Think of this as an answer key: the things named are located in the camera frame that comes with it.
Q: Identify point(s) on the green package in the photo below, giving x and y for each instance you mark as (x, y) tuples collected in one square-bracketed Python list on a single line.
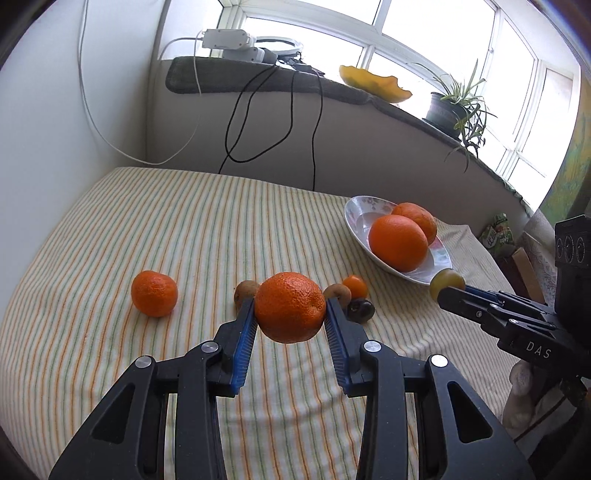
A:
[(497, 236)]

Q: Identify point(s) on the brown kiwi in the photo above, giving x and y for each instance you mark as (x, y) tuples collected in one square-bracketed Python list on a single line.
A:
[(244, 291), (340, 292)]

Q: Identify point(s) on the dark plum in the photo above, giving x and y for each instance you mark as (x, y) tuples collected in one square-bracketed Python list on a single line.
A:
[(360, 310)]

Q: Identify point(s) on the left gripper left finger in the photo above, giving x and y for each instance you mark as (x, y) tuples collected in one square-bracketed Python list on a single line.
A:
[(213, 369)]

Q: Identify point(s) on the striped table cloth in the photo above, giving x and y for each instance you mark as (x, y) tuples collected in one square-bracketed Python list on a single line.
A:
[(70, 328)]

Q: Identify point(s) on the potted green plant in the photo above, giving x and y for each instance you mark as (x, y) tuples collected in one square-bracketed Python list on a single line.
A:
[(459, 112)]

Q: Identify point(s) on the large orange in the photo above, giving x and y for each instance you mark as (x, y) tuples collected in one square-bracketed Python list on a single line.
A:
[(399, 242)]

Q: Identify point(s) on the yellow wavy bowl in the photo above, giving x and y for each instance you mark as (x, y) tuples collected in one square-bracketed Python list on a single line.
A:
[(385, 88)]

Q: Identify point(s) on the grey sill mat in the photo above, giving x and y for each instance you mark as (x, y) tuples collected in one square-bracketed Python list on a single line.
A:
[(187, 75)]

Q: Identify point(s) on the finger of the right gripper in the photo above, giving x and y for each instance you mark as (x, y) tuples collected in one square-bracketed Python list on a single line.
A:
[(491, 318), (484, 297)]

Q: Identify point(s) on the mandarin orange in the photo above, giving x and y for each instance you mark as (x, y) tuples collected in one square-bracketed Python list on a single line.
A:
[(289, 308), (154, 294)]

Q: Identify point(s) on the yellow-green plum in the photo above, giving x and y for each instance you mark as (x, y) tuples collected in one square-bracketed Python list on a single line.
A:
[(444, 279)]

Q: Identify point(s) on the white power strip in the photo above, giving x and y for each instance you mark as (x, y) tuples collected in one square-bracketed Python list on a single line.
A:
[(237, 45)]

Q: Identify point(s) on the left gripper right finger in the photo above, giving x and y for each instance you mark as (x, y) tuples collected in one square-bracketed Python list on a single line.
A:
[(369, 369)]

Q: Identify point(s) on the small tangerine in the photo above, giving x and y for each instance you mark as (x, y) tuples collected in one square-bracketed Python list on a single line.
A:
[(358, 287)]

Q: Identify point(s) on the white floral plate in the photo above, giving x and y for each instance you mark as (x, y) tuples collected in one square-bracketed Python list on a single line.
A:
[(361, 212)]

